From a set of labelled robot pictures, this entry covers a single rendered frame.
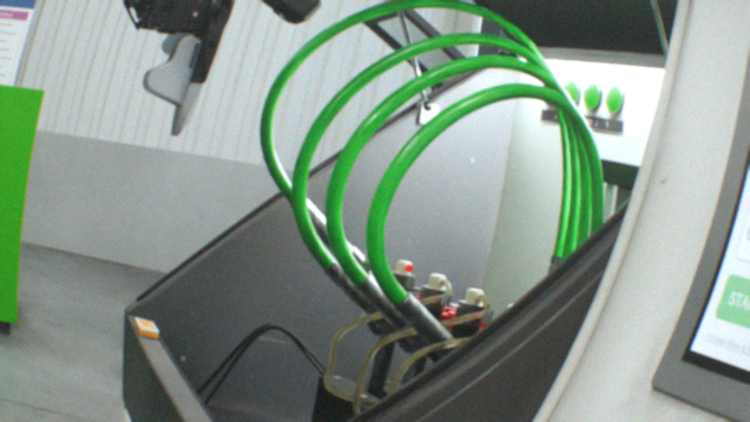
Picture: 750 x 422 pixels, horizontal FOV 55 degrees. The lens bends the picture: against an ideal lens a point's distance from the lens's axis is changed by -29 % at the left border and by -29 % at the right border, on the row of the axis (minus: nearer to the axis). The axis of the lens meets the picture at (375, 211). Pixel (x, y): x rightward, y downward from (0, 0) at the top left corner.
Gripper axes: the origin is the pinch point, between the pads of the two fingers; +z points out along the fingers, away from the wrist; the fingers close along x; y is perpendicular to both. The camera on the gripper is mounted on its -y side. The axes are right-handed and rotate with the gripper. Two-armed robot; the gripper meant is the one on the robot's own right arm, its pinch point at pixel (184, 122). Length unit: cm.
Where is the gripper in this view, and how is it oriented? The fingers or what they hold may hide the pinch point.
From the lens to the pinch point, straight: 82.1
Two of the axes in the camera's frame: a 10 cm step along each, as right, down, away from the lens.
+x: 3.8, 1.2, -9.2
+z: -1.9, 9.8, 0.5
